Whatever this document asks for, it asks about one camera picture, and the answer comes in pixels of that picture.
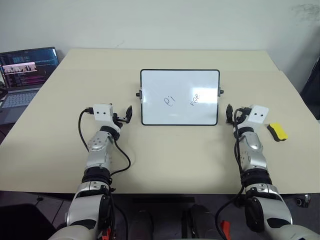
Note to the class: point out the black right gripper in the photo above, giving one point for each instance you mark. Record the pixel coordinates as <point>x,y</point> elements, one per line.
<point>242,114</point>

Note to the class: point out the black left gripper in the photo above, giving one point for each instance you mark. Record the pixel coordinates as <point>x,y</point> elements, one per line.
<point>118,118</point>

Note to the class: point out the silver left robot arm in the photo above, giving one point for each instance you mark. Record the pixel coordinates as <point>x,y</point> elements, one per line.
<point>97,155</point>

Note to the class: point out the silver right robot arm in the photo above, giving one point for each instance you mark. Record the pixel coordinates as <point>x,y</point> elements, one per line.
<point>252,155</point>

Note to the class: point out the yellow and black eraser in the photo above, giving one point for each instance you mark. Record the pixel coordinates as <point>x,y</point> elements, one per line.
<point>278,130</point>

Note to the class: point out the black-framed small whiteboard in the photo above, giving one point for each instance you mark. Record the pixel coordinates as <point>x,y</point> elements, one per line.
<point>178,97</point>

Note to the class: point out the black chair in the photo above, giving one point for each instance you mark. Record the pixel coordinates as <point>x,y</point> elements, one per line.
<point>312,87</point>

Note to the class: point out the open grey laptop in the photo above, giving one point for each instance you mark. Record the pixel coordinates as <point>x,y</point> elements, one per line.
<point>20,72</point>

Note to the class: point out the dark rounded shape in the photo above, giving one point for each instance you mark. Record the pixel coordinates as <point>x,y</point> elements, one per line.
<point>201,221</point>

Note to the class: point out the red clip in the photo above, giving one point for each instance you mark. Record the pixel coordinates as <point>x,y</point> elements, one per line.
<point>225,228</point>
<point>106,234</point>

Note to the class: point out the small black silver device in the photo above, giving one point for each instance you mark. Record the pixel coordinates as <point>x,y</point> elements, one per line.
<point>303,200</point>

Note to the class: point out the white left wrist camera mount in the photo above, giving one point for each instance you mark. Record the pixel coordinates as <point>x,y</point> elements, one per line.
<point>102,113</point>

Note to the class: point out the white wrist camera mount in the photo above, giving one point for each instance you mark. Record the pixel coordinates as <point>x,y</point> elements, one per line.
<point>258,116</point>
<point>102,113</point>

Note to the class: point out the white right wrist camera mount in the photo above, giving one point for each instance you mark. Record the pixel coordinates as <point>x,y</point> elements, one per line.
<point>258,116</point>

